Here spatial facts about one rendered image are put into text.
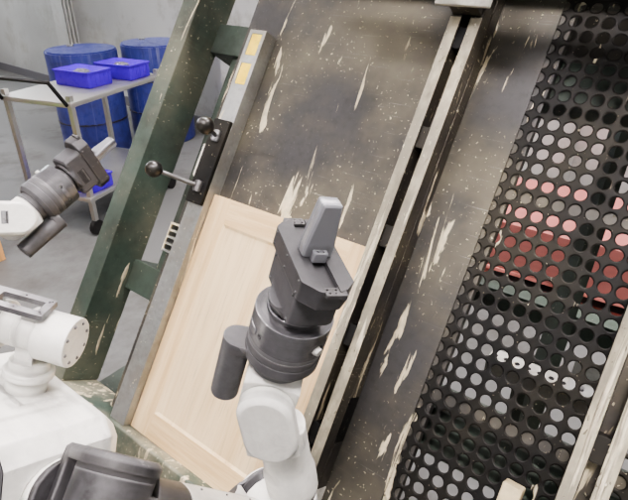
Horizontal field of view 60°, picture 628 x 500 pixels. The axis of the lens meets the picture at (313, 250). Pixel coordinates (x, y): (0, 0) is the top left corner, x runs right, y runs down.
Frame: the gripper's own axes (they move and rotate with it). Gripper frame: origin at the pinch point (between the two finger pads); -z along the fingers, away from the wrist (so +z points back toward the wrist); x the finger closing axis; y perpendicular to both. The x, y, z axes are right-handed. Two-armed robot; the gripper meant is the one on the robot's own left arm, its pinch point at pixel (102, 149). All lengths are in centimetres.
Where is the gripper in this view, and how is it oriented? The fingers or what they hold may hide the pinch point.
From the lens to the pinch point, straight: 127.4
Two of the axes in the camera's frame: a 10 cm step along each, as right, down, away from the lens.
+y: 7.9, 3.0, -5.4
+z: -5.6, 6.9, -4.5
